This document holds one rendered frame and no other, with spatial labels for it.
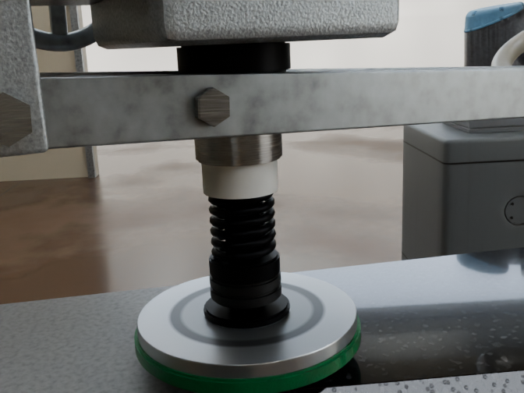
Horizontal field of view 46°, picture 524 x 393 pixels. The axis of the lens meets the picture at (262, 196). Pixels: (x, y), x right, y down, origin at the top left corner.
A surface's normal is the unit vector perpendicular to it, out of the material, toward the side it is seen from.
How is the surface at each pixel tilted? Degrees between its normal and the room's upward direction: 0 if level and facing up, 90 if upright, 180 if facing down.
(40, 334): 0
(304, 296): 0
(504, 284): 0
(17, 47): 90
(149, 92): 90
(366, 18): 90
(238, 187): 90
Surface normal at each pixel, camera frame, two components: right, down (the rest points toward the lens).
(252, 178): 0.37, 0.21
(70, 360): -0.04, -0.97
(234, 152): -0.02, 0.24
